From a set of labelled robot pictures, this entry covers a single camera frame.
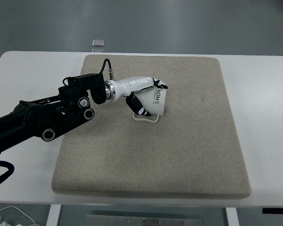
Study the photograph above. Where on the white HOME cup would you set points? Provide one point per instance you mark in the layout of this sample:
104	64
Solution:
153	101

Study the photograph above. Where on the metal floor plate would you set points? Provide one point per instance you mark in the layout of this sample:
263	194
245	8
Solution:
98	43
98	50

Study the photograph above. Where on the metal floor plate upper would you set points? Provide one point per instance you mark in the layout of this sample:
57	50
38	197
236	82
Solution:
98	43

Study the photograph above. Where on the black table control panel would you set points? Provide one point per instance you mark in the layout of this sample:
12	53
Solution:
272	210

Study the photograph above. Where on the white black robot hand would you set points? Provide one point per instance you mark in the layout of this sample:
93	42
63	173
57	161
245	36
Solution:
128	87

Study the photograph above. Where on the white table leg left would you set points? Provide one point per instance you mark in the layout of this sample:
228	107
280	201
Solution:
54	214

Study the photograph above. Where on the white table leg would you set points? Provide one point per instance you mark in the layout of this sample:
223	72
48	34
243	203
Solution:
54	214
232	217

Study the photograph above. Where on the white table leg right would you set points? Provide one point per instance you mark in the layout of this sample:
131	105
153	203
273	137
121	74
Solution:
232	217

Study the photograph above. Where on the beige felt mat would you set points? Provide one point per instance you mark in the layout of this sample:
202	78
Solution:
193	151

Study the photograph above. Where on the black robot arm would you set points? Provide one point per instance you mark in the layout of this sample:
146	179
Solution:
51	117

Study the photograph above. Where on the grey metal base plate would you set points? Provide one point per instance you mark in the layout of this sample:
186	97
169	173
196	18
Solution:
106	220

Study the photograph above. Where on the metal floor plate lower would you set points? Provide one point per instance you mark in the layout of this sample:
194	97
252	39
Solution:
98	50

